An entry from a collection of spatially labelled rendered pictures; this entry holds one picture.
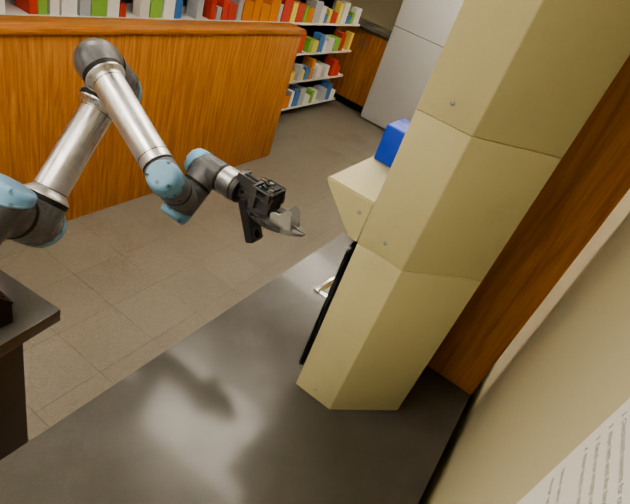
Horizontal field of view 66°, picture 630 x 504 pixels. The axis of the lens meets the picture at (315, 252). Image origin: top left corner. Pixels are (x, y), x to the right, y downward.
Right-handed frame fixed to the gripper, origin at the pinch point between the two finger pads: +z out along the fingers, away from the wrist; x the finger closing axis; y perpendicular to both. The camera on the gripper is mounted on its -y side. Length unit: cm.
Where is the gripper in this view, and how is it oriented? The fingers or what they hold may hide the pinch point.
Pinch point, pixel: (298, 235)
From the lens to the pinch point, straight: 116.3
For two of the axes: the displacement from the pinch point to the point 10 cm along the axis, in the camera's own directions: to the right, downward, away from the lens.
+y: 3.0, -7.8, -5.5
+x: 5.2, -3.5, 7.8
